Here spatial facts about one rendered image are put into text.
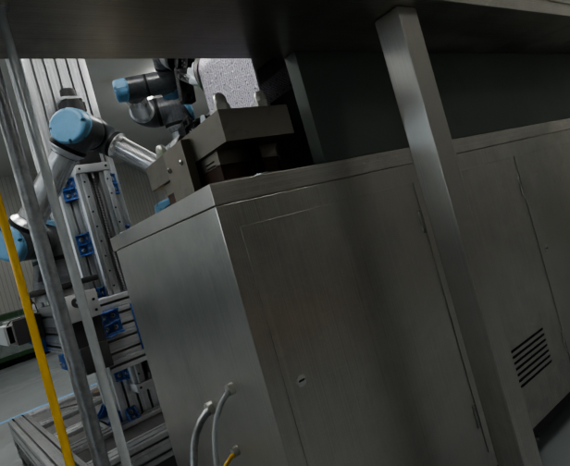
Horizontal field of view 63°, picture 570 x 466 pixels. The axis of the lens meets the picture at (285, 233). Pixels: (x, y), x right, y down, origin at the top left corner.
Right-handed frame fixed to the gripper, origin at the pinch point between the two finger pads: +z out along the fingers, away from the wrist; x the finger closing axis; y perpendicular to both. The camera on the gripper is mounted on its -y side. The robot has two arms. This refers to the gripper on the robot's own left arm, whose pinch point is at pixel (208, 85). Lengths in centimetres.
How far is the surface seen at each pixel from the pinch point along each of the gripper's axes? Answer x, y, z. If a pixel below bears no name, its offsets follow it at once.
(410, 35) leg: 9, 26, 57
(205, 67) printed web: -5.7, 7.3, 7.6
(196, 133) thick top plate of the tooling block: -25.4, 3.3, 39.0
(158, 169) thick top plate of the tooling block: -25.4, -12.1, 22.4
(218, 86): -5.7, 4.4, 14.5
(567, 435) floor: 59, -68, 112
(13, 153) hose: -61, 13, 61
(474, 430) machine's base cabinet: 18, -51, 99
